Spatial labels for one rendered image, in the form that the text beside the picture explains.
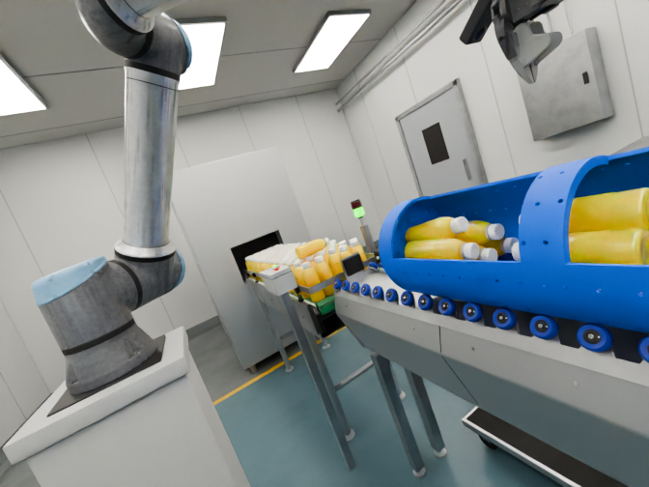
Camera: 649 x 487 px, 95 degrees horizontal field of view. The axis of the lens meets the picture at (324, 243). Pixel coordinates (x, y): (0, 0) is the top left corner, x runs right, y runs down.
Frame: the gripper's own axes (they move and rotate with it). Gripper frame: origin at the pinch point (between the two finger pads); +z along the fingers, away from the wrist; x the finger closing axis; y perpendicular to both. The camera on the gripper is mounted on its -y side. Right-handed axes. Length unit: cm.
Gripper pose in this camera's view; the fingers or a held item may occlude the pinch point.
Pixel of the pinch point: (526, 77)
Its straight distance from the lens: 69.1
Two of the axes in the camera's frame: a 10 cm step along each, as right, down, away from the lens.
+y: 4.2, -0.3, -9.1
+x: 8.4, -3.7, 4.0
